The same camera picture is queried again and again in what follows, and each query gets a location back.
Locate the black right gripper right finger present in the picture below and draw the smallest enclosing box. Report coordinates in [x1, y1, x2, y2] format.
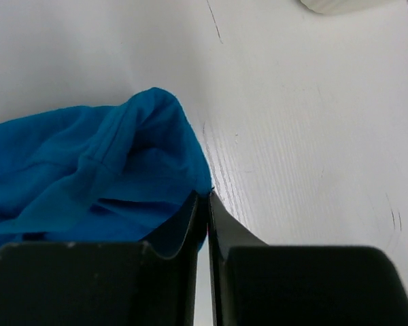
[208, 194, 408, 325]

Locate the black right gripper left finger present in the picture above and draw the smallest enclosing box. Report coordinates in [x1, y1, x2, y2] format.
[0, 193, 207, 325]

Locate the bright blue t-shirt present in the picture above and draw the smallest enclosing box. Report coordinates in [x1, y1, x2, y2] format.
[0, 88, 211, 247]

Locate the white perforated laundry basket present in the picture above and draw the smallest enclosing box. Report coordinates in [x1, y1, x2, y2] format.
[300, 0, 392, 16]

